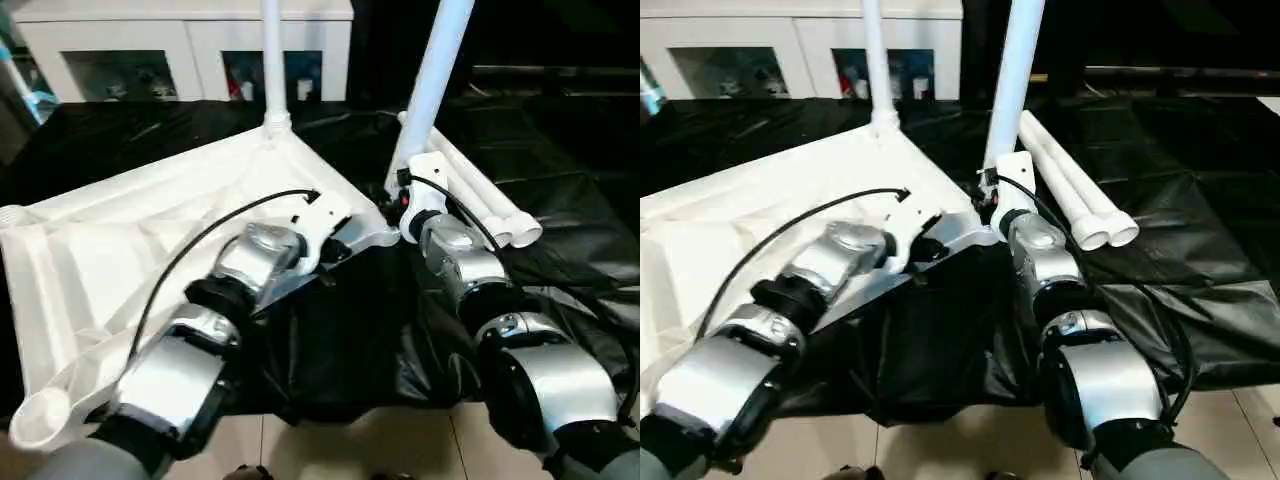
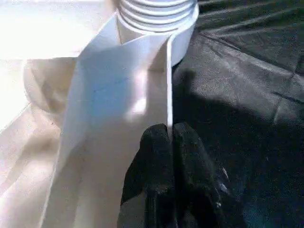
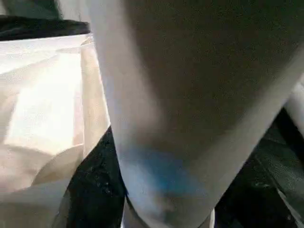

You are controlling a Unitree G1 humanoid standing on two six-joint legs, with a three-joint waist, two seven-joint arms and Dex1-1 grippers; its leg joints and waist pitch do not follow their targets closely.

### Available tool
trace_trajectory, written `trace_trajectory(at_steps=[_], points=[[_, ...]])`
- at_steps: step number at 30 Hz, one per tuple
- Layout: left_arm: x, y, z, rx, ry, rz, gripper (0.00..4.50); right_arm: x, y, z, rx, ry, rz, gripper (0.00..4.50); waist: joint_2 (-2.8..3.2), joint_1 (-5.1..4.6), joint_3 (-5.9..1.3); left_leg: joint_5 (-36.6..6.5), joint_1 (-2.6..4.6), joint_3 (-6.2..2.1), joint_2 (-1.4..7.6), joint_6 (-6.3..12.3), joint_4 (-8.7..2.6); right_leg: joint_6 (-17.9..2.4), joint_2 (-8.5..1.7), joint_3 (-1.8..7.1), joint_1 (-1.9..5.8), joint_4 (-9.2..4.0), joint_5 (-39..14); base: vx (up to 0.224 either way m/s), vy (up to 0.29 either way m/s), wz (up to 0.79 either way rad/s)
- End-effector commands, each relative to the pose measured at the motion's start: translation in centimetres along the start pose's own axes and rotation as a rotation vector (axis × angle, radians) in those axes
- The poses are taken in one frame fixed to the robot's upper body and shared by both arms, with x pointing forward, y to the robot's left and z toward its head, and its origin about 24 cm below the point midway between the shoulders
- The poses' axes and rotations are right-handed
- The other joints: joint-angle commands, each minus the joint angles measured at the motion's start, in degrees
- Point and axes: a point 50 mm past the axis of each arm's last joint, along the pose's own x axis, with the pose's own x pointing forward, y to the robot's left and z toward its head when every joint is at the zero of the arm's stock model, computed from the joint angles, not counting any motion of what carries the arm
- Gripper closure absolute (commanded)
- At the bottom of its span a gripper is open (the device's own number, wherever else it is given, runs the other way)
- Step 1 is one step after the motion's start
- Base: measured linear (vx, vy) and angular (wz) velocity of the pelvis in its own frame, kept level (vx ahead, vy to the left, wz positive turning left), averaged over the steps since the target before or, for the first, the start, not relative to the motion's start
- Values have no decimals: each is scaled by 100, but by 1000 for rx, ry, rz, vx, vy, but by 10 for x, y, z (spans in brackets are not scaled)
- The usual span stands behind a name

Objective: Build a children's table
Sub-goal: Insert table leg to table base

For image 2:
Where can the black work surface mat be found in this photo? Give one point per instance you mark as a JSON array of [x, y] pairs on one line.
[[237, 107]]

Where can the white plastic table top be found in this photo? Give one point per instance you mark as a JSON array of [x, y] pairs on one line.
[[83, 118]]

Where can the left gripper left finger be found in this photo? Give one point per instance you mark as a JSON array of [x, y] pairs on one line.
[[152, 171]]

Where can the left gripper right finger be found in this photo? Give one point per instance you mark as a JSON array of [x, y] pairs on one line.
[[199, 185]]

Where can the white plastic table leg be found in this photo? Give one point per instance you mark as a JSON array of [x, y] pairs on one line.
[[156, 14]]

